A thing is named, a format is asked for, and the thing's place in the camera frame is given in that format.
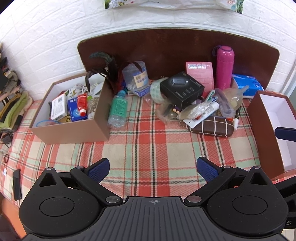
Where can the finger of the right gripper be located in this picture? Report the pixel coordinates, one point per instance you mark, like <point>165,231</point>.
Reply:
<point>283,133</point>

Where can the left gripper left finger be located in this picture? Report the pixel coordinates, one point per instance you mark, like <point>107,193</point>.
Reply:
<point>88,179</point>

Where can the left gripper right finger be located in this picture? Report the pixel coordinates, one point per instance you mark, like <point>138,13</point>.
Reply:
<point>217,179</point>

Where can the brown striped pouch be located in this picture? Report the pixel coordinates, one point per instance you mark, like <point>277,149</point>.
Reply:
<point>213,126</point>

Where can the white toothpaste tube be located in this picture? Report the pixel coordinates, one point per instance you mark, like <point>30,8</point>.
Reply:
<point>214,106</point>

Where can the black product box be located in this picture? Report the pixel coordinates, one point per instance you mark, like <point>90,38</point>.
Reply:
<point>181,90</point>

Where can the brown cardboard box right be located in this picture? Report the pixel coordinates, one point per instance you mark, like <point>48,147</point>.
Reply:
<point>271,115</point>

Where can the brown cardboard box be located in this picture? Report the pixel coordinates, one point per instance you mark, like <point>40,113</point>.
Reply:
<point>271,115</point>
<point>93,130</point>

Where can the blue tissue pack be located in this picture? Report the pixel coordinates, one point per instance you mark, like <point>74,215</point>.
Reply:
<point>240,81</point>

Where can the plaid red tablecloth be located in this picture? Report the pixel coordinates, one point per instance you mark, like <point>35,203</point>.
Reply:
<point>147,157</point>

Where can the yellowish silicone cup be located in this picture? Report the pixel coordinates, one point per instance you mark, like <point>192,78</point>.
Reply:
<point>235,96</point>

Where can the clear glasses case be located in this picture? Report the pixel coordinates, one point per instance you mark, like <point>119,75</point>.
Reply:
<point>225,107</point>

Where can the green label water bottle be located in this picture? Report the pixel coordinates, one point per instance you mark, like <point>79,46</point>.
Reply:
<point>118,109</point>

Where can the brown cardboard box left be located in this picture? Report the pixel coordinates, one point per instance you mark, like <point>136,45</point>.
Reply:
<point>93,130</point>

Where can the blue packet in box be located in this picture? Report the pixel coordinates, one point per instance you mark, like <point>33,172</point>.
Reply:
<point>73,110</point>

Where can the white medicine box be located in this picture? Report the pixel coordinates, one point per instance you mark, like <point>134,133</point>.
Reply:
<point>59,108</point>

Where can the red packet in box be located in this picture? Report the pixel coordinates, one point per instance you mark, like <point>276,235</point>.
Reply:
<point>82,104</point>

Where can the pink thermos bottle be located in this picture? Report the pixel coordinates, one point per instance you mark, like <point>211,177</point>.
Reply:
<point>224,66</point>

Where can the pile of folded clothes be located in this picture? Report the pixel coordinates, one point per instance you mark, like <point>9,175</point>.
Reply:
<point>14,100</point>

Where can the pink paper box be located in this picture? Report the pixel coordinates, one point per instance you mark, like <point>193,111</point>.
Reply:
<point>203,73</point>

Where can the clear tape roll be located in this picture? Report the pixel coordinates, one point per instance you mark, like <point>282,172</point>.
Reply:
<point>155,91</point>

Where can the clear plastic jar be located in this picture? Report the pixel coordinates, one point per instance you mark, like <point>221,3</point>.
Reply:
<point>134,78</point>

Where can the dark wooden headboard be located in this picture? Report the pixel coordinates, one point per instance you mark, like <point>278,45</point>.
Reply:
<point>165,52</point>

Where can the cloth drawstring bag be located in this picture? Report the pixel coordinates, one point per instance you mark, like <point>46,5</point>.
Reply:
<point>76,90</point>

